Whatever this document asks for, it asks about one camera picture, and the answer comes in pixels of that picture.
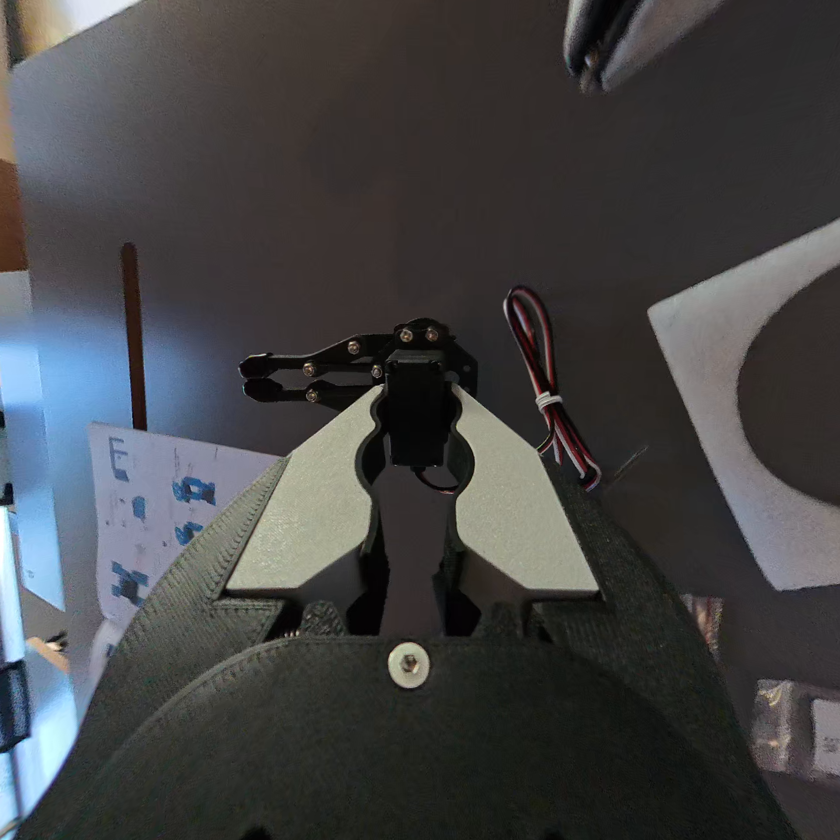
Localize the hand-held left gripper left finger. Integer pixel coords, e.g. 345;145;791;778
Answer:
223;386;389;636

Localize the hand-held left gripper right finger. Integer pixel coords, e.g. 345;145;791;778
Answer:
436;386;601;636

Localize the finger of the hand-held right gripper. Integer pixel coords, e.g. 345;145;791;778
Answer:
563;0;634;83
600;0;723;93

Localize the black servo claw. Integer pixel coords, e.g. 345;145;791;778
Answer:
239;319;478;490

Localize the dark desk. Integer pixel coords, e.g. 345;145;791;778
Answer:
10;0;840;808

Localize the printed instruction sheet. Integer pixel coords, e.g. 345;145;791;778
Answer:
88;423;290;624

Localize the crumpled clear plastic bag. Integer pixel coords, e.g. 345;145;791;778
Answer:
682;594;724;657

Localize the white foam square with hole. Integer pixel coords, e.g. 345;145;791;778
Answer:
648;220;840;592

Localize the brown wooden stick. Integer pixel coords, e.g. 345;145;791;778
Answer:
121;243;147;431

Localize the clear bag with white part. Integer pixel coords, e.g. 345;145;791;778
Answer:
755;679;840;778

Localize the red white black servo cable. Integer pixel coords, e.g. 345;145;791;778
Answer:
412;287;601;493

